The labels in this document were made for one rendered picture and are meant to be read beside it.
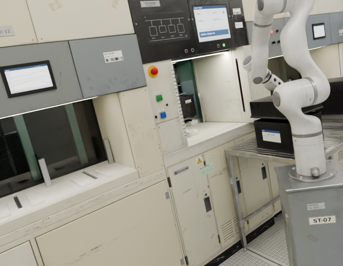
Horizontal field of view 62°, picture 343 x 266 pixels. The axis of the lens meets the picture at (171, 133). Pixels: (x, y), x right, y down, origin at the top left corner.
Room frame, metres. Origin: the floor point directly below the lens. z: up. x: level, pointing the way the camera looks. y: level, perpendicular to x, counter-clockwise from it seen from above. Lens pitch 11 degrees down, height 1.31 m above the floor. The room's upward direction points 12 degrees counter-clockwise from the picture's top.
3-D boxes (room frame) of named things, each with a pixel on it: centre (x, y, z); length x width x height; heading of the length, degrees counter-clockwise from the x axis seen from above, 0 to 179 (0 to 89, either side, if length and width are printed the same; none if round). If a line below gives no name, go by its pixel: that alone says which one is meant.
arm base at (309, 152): (1.19, -0.58, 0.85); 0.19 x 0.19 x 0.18
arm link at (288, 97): (1.19, -0.54, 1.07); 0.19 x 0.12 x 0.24; 97
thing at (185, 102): (2.44, -0.10, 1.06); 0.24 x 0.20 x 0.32; 123
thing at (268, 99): (1.67, -0.69, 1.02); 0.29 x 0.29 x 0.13; 25
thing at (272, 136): (1.67, -0.69, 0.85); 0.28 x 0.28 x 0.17; 25
